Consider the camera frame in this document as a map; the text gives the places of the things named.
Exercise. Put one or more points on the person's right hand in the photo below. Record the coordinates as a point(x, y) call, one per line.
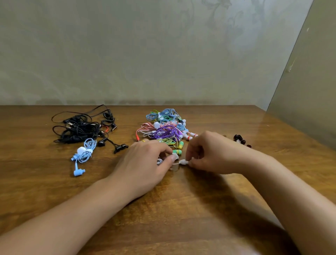
point(220, 155)

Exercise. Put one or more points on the person's left hand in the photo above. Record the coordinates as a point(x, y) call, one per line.
point(139, 168)

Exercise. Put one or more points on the person's left thumb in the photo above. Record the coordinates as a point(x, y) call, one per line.
point(169, 165)

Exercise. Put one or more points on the person's right thumb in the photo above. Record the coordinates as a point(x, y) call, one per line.
point(198, 164)

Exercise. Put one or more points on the person's left forearm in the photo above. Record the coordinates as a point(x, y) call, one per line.
point(65, 226)

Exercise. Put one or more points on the person's right forearm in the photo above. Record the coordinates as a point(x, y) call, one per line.
point(294, 205)

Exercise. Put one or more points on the yellow green earphones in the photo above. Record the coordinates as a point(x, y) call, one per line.
point(178, 148)

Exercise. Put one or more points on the white and red earphones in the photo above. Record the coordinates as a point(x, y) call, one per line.
point(187, 135)

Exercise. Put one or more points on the purple earphones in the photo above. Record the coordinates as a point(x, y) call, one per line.
point(166, 132)

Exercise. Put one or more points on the pink earphones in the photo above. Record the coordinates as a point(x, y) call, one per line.
point(145, 128)

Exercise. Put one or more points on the black ear tips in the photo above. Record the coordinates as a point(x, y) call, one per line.
point(238, 138)

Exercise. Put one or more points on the blue and green earphones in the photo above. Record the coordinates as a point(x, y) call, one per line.
point(166, 115)

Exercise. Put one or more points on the light blue earphones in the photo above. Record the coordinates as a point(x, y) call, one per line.
point(85, 153)

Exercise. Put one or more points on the tangle of black earphones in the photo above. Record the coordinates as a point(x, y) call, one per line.
point(78, 130)

